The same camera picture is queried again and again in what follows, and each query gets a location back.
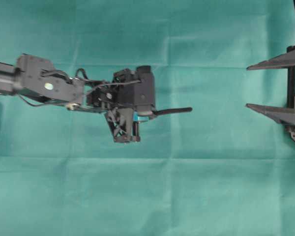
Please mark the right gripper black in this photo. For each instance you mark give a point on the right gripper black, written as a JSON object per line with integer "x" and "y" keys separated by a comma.
{"x": 280, "y": 115}

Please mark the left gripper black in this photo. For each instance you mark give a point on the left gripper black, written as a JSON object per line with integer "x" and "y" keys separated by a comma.
{"x": 111, "y": 97}

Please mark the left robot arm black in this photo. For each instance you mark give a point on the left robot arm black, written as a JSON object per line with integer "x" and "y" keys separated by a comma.
{"x": 38, "y": 83}

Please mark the green table cloth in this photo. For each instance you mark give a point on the green table cloth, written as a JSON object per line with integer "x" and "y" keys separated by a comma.
{"x": 220, "y": 170}

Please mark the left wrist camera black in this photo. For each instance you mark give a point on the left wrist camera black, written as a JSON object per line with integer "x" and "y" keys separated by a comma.
{"x": 144, "y": 92}

